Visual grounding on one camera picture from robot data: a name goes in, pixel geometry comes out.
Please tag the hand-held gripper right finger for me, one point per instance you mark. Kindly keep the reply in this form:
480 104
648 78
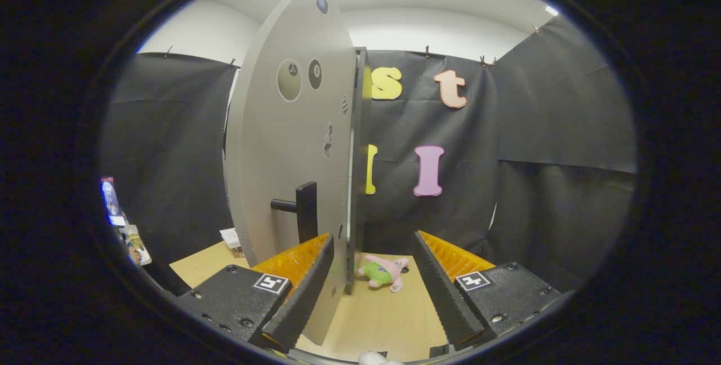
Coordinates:
445 292

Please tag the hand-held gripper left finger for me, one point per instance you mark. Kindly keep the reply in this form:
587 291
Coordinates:
298 297

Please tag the grey shoe cabinet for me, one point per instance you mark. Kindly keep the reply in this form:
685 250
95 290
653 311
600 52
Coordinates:
359 156

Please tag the pink green plush toy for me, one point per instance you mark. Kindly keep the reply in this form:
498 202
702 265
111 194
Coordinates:
383 271

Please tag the brown book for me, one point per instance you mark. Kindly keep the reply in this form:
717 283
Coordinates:
237 253

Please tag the white book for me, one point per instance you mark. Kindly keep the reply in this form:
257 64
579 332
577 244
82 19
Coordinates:
230 238

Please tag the black backdrop cloth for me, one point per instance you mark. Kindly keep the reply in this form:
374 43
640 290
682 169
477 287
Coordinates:
563 128

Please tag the ceiling light panel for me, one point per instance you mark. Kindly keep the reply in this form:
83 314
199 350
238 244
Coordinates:
551 10

